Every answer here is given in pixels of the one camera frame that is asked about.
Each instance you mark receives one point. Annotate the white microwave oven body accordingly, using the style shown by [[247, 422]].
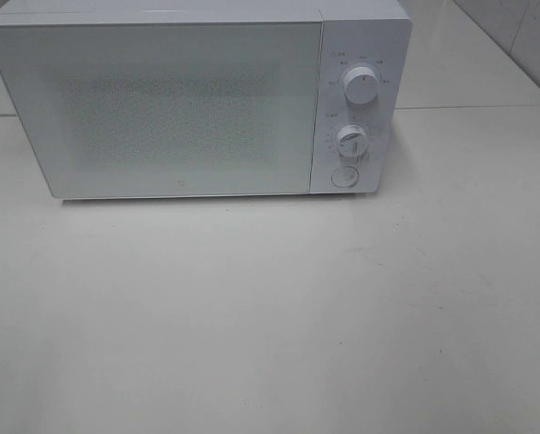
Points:
[[374, 33]]

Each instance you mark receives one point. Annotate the round door release button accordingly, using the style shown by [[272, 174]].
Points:
[[345, 177]]

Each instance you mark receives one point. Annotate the white timer knob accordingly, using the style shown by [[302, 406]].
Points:
[[352, 141]]

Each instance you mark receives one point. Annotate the white adjacent table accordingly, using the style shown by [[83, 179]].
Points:
[[452, 63]]

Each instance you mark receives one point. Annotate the white microwave door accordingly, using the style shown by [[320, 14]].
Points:
[[166, 110]]

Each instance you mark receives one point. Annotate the white upper power knob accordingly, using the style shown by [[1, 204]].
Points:
[[361, 84]]

